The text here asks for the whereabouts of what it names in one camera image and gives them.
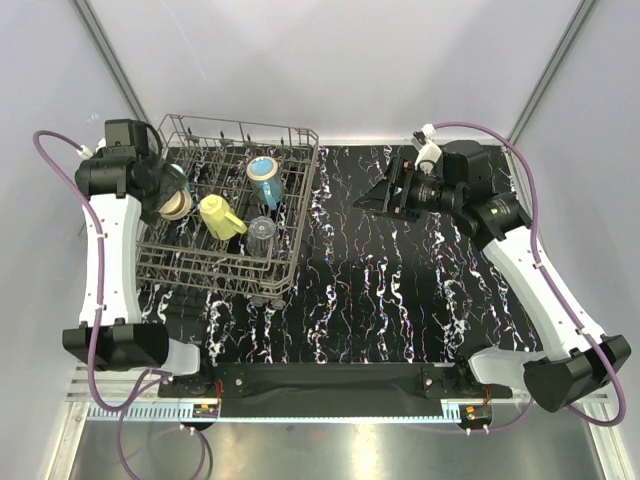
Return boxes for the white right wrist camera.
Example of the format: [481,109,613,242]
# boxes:
[411,123,442,175]

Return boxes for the blue mug cream inside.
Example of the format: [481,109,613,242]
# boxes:
[172,164,191,194]

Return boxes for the white slotted cable duct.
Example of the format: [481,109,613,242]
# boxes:
[87,402,221,422]

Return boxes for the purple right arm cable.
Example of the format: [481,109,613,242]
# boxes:
[432,121,627,426]

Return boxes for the paper cup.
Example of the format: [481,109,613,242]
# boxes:
[199,194,247,241]

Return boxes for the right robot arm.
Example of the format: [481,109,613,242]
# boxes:
[354,140,631,412]

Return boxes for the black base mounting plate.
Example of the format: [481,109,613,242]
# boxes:
[159,363,512,420]

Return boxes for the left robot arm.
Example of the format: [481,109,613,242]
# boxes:
[62,146,215,397]

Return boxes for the clear glass cup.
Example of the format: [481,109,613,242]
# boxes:
[245,216,276,258]

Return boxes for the grey wire dish rack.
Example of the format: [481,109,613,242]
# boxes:
[136,113,319,303]

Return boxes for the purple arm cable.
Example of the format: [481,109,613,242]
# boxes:
[432,121,627,426]
[32,129,171,412]

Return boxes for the brown metal cup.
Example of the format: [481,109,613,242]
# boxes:
[158,189,193,221]

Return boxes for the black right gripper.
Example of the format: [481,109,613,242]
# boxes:
[353,156,462,223]

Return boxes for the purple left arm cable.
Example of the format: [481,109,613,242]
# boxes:
[32,129,171,412]

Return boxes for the blue butterfly mug orange inside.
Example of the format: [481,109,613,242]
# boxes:
[246,156,284,210]

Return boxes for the black marble pattern mat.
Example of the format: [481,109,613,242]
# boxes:
[138,145,541,363]

